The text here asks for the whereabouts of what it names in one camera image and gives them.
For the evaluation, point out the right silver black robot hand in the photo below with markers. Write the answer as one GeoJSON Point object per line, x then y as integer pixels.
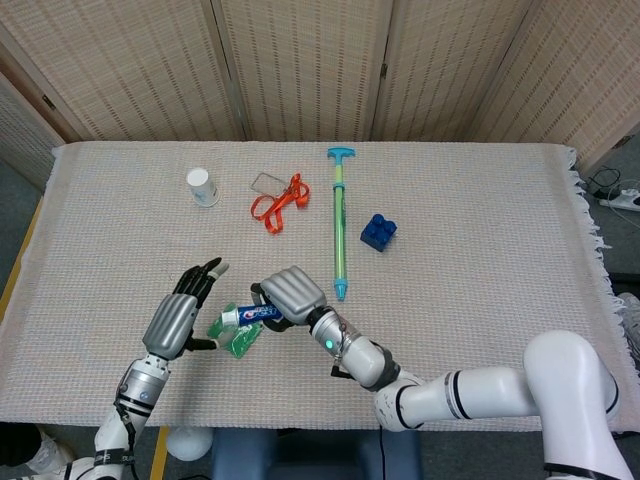
{"type": "Point", "coordinates": [295, 295]}

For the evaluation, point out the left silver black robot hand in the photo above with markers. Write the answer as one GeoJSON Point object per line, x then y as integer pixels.
{"type": "Point", "coordinates": [170, 325]}

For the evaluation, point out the blue white toothpaste tube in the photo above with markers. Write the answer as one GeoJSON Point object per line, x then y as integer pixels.
{"type": "Point", "coordinates": [250, 314]}

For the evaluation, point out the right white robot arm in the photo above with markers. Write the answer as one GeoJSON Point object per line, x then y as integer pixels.
{"type": "Point", "coordinates": [500, 390]}

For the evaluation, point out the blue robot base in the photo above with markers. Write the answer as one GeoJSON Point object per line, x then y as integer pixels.
{"type": "Point", "coordinates": [300, 455]}

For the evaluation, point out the green foil sachet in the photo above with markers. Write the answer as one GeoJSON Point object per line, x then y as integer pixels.
{"type": "Point", "coordinates": [240, 342]}

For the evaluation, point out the teal green water pump toy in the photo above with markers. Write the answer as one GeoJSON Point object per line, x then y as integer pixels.
{"type": "Point", "coordinates": [340, 220]}

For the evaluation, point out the blue building block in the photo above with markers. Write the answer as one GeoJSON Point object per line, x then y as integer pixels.
{"type": "Point", "coordinates": [378, 234]}

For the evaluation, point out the clear badge holder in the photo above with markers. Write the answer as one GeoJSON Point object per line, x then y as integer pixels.
{"type": "Point", "coordinates": [268, 184]}

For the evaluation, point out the white round ball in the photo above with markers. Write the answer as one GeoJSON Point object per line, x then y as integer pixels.
{"type": "Point", "coordinates": [189, 442]}

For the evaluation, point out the white paper cup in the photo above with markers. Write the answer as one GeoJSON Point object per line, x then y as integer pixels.
{"type": "Point", "coordinates": [202, 189]}

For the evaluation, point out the white sneaker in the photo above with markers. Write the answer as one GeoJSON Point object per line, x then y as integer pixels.
{"type": "Point", "coordinates": [50, 452]}

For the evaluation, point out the pale woven tablecloth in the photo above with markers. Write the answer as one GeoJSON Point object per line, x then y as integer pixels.
{"type": "Point", "coordinates": [475, 280]}

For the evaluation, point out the bamboo folding screen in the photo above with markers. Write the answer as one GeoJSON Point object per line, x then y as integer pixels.
{"type": "Point", "coordinates": [310, 65]}

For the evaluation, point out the white power strip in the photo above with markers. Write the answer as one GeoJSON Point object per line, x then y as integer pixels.
{"type": "Point", "coordinates": [622, 199]}

